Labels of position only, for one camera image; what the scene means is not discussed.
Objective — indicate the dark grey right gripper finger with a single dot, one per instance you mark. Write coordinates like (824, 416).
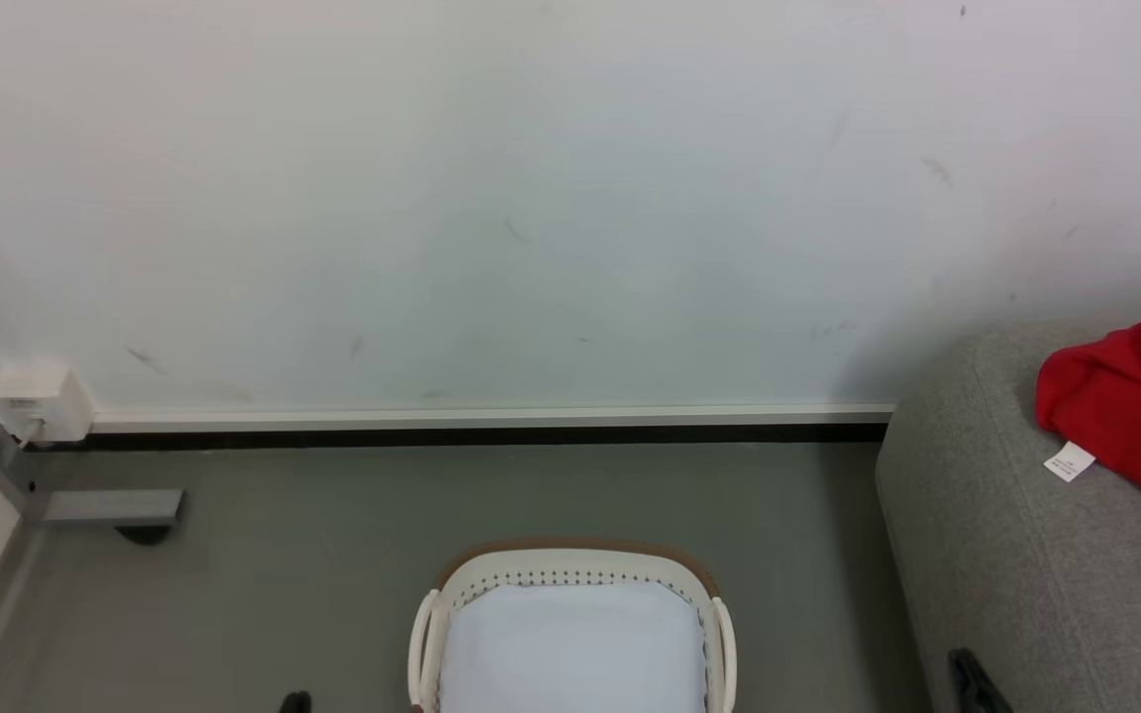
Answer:
(992, 698)
(967, 688)

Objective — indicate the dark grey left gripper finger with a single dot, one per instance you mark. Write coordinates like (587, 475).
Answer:
(295, 703)

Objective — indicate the red sports jersey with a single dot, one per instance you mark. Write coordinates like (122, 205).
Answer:
(1125, 406)

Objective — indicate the white perforated laundry basket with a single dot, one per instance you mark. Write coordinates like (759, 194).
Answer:
(570, 644)

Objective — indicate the grey fabric sofa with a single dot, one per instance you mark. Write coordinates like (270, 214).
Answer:
(1006, 555)

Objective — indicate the black caster wheel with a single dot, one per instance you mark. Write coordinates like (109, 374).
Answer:
(144, 534)

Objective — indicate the white and black baseboard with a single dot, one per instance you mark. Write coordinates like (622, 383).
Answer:
(491, 424)

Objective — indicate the grey metal partition frame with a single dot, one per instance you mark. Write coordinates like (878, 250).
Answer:
(105, 506)

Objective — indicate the white wall junction box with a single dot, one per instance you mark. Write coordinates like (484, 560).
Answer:
(41, 401)

